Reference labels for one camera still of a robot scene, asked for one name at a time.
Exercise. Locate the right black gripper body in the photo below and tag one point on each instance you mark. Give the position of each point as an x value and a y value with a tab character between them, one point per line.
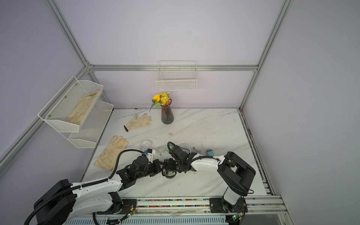
176	165

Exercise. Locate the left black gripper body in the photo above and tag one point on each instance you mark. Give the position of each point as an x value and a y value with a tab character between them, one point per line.
152	169

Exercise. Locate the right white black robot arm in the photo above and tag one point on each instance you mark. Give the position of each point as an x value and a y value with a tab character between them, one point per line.
235	172

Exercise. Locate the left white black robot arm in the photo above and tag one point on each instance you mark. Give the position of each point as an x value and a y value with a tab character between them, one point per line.
65	200

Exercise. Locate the right teal charger plug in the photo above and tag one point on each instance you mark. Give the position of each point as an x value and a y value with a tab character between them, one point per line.
210	152

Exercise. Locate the beige leather glove on table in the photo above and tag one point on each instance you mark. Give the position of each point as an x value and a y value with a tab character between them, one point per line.
108	157

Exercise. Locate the dark glass flower vase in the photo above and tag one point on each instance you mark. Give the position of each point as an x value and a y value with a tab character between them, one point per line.
167	116

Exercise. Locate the white knit glove on table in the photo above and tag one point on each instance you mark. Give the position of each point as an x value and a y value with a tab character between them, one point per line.
138	122

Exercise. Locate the yellow flower bouquet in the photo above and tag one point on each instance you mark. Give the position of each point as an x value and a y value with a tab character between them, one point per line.
161	100

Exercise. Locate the lower white mesh shelf bin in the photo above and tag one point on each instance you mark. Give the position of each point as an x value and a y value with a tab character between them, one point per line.
93	126

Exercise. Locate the white mesh shelf bin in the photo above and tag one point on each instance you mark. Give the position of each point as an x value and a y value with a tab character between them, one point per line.
59	107
93	126

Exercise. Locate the beige glove in bin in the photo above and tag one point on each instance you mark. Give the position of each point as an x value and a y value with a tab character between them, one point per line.
81	109

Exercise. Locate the upper white mesh shelf bin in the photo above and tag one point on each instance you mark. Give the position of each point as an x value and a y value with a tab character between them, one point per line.
59	107

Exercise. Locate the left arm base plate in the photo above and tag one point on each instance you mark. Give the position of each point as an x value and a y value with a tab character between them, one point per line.
121	207

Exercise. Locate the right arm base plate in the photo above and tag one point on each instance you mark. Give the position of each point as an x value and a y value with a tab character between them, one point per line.
220	205

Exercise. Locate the white wire wall basket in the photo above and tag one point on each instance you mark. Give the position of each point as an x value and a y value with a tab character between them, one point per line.
176	75

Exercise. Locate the aluminium front rail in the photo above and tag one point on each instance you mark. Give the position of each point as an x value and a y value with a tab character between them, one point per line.
193	211

